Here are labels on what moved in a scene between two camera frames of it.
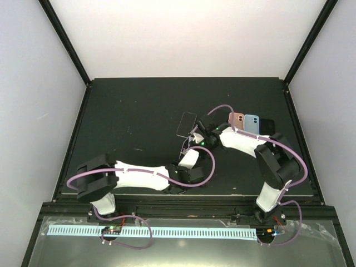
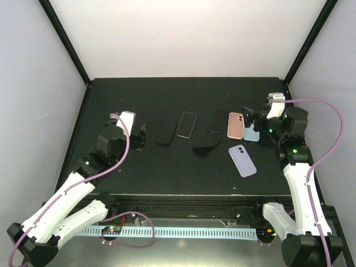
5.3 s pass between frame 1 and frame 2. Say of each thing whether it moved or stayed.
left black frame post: stayed
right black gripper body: moved
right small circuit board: stayed
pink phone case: stayed
